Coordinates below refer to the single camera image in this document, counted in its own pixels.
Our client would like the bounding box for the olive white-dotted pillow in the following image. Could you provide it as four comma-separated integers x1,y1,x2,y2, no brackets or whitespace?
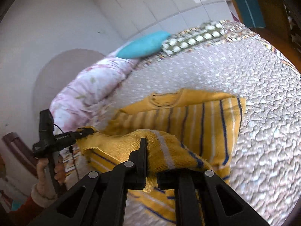
161,21,225,56

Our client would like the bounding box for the brown wooden door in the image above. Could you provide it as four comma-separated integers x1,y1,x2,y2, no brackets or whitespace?
231,0,300,70

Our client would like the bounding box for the yellow striped knit sweater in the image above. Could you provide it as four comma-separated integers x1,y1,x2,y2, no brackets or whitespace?
78,89,246,225

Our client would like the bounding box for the beige dotted quilted bedspread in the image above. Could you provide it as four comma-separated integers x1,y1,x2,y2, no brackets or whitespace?
59,19,301,226

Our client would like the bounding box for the left hand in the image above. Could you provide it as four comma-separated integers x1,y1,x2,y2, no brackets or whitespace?
37,155,66,199

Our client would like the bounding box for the dark wooden chair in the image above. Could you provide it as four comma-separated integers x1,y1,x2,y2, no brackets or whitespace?
2,132,38,178

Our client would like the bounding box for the pink floral duvet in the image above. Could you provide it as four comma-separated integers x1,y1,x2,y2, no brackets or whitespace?
49,56,139,132

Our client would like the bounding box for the turquoise pillow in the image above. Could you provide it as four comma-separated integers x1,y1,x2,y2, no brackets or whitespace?
116,31,171,59

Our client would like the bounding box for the teal curtain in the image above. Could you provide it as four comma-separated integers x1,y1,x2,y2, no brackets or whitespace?
234,0,266,28

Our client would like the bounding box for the red sleeved left forearm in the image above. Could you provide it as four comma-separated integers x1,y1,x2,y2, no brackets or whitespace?
8,184,58,225

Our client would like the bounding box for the colourful geometric patterned blanket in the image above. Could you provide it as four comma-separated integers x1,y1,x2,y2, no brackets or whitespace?
56,144,93,190

